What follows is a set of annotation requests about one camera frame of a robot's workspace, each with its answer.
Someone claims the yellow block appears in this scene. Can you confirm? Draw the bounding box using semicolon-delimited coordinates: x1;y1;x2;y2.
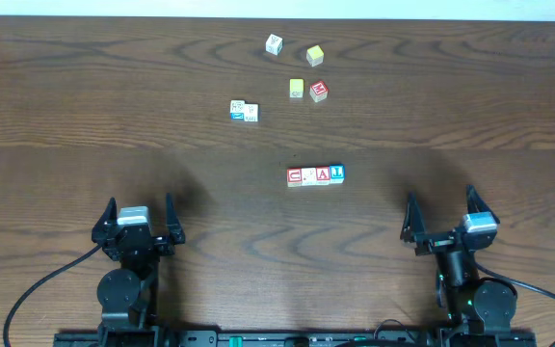
306;45;325;67
289;79;304;98

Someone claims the yellow top block far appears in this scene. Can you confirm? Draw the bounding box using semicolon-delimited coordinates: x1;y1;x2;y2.
306;45;325;67

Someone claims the blue letter block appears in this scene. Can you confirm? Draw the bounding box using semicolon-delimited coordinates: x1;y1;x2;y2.
330;165;345;184

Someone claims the right black cable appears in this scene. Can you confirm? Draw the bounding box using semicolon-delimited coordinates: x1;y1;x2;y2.
472;259;555;347

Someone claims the red letter U block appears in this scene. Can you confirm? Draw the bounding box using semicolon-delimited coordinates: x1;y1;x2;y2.
286;168;303;187

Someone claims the white block top far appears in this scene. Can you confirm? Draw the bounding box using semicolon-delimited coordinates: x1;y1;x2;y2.
265;34;283;55

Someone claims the white airplane block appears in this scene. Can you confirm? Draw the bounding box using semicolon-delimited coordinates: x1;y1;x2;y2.
301;167;317;186

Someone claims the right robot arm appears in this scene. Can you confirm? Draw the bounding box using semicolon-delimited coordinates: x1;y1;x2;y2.
400;185;517;346

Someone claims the blue X side block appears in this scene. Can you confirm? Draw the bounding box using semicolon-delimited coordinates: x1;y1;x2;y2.
229;99;246;120

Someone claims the red letter A block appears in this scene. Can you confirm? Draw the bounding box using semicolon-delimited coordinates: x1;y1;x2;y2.
315;166;330;185

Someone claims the left black cable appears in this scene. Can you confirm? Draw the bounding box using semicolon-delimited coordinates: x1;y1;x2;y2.
2;243;105;347

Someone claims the black cable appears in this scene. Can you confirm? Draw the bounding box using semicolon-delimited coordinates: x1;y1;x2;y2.
2;243;105;347
472;259;555;347

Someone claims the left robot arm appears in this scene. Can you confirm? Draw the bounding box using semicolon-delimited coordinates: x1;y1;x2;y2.
92;194;186;347

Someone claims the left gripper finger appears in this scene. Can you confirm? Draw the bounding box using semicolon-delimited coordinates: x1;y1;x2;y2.
92;198;117;244
166;193;186;245

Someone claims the red letter M block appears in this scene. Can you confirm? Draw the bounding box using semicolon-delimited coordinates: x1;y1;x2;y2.
309;81;329;102

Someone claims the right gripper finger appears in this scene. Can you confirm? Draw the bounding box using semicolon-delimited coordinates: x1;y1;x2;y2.
466;185;500;225
400;192;426;243

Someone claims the plain hand sign block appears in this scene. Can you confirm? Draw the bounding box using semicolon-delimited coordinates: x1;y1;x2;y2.
244;103;259;122

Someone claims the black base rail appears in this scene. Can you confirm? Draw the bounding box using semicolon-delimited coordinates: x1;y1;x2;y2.
53;330;537;347

